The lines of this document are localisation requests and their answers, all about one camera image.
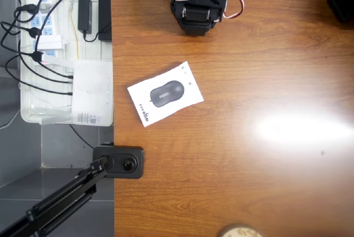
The orange white mouse box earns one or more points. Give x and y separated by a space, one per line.
166 94

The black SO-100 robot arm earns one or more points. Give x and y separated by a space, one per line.
199 4

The black boom base with post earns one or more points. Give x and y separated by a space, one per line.
130 165

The slim black power adapter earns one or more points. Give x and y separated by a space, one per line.
85 14

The white plastic storage bin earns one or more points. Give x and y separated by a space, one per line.
63 54

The white router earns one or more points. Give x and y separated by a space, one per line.
91 93

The wide black power adapter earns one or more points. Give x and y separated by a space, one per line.
105 16

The white power strip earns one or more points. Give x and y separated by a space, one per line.
45 23

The round wooden coaster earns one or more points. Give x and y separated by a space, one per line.
240 231

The white plug adapter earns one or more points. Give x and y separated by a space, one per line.
49 43

